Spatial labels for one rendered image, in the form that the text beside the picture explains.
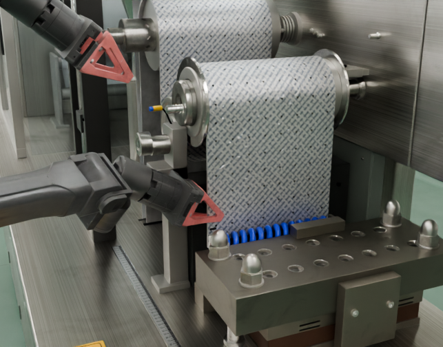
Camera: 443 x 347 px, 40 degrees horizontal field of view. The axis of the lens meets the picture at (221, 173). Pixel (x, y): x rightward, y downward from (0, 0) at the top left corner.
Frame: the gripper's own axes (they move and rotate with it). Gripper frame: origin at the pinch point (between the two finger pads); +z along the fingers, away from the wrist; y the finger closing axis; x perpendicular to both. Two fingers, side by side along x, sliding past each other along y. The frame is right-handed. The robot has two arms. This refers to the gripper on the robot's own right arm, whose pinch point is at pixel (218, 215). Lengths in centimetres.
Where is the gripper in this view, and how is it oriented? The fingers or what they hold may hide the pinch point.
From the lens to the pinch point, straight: 101.1
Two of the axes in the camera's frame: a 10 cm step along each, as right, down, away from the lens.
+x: 4.6, -8.8, -0.9
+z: 7.9, 3.7, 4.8
